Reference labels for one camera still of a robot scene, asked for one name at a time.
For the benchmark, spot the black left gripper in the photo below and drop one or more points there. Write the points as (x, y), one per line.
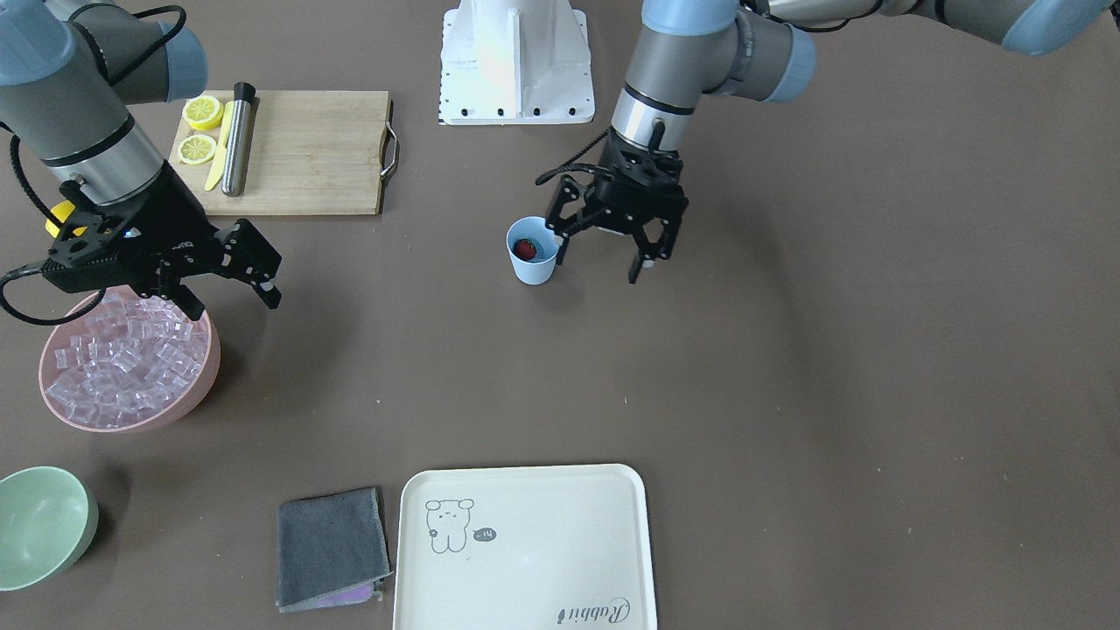
(584, 213)

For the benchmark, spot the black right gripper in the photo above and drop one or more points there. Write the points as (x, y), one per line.
(178, 220)

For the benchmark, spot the red strawberry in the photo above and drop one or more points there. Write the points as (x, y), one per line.
(525, 250)

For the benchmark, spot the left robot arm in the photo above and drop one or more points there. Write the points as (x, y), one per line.
(767, 52)

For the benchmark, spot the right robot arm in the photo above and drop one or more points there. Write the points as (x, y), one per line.
(70, 71)

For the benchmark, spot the blue plastic cup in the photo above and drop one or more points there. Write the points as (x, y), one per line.
(548, 245)

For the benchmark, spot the pile of clear ice cubes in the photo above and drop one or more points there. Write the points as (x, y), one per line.
(122, 363)

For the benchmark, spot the pink bowl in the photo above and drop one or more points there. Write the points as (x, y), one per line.
(197, 385)

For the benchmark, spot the yellow plastic knife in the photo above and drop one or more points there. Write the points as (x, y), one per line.
(219, 160)

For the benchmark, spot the steel muddler rod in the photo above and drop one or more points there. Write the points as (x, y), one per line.
(239, 140)

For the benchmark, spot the lemon slice lower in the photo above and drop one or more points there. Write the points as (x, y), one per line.
(196, 149)

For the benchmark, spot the lemon slice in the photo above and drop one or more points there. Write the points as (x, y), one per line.
(203, 113)
(196, 149)

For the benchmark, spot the wooden cutting board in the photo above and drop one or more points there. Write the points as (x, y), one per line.
(312, 153)

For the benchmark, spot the yellow lemon upper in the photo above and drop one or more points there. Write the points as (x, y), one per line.
(60, 214)

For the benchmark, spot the lemon slice upper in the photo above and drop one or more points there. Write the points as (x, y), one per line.
(203, 113)

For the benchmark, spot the grey folded cloth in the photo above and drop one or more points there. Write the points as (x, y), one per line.
(331, 551)

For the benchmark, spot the green bowl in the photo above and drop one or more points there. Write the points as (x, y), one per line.
(48, 519)

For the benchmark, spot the cream rabbit tray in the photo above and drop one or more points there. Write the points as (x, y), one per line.
(534, 547)

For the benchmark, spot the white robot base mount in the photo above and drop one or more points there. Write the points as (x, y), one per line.
(515, 62)

